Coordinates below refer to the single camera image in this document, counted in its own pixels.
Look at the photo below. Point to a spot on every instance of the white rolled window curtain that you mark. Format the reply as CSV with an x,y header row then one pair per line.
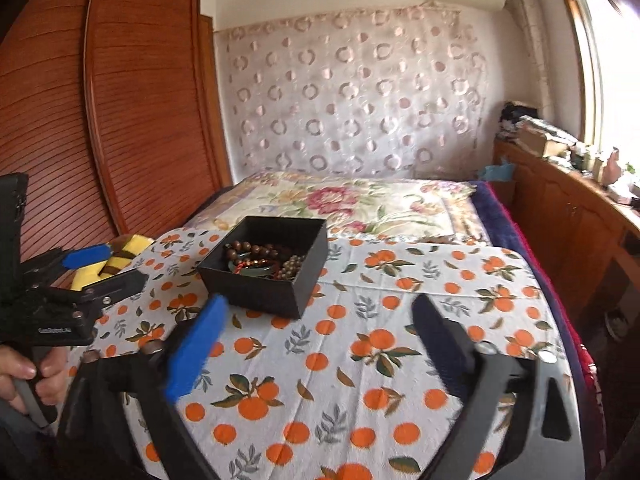
x,y
530,35

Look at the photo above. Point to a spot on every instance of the stack of papers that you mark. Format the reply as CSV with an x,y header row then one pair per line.
x,y
542,135

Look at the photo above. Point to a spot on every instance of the person's left hand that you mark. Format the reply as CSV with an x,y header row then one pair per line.
x,y
25,372

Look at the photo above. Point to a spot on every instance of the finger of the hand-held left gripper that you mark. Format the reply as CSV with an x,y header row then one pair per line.
x,y
120,285
87,256

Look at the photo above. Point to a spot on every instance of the dark blue blanket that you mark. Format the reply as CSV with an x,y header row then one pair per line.
x,y
505,225

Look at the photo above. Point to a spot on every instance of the white circle pattern curtain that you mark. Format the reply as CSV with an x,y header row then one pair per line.
x,y
350,85

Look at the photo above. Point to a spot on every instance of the brown wooden cabinet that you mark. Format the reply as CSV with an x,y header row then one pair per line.
x,y
550,210

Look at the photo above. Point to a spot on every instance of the orange fruit print cloth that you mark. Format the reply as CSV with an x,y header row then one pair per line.
x,y
350,385

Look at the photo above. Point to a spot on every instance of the yellow striped plush cloth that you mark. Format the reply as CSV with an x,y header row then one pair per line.
x,y
131,245

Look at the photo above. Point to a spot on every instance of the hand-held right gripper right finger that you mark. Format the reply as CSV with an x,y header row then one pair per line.
x,y
440,342

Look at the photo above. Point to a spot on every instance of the green jade bangle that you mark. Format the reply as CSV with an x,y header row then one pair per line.
x,y
260,273

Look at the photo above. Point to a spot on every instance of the teal cloth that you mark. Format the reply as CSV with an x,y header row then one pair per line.
x,y
500,170

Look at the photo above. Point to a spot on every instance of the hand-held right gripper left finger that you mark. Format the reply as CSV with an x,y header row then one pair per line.
x,y
197,345

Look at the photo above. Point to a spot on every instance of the floral quilt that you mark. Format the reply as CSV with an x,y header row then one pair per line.
x,y
350,200

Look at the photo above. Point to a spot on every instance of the red blanket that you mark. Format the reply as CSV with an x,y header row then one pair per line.
x,y
592,390

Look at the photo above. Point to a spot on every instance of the pink figurine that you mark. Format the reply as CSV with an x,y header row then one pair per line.
x,y
612,167

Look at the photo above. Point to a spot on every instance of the black cardboard box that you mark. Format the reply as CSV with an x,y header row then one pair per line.
x,y
260,296

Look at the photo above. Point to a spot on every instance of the brown wooden slatted wardrobe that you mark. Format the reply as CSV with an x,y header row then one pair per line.
x,y
125,110

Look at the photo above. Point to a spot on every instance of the window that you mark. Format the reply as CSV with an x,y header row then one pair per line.
x,y
610,60

